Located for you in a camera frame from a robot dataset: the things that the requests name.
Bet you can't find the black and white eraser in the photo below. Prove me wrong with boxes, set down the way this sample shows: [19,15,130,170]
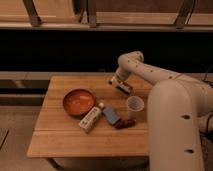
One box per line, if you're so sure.
[116,82,133,95]

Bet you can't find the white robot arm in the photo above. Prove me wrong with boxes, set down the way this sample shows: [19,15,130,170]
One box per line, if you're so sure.
[110,51,213,171]

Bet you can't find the white rectangular sponge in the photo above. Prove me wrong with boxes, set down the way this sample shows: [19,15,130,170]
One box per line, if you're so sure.
[78,107,101,133]

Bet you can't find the blue squeeze bottle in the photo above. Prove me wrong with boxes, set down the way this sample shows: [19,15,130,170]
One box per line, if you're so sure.
[98,103,121,125]

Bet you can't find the orange wooden bowl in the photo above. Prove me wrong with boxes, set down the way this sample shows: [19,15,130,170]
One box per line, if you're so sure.
[62,89,95,118]

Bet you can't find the wooden table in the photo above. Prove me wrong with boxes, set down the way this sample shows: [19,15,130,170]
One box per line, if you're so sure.
[27,75,149,158]

